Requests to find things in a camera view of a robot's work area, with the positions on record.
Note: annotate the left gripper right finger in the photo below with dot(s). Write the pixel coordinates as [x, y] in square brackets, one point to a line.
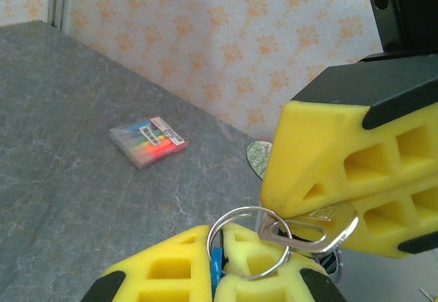
[260, 290]

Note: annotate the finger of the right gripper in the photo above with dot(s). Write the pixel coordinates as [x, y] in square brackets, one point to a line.
[400, 237]
[315, 144]

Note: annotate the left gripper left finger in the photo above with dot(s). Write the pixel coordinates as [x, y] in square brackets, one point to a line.
[164, 271]

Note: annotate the blue key tag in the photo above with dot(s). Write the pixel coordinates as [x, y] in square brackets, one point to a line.
[217, 271]

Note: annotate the silver keyring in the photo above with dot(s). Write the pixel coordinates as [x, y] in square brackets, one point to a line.
[236, 210]

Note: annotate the green patterned round plate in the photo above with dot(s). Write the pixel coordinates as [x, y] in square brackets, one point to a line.
[258, 158]

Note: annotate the pack of coloured markers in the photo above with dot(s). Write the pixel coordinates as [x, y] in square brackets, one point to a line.
[150, 142]

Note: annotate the aluminium frame post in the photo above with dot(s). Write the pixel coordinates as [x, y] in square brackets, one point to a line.
[60, 0]

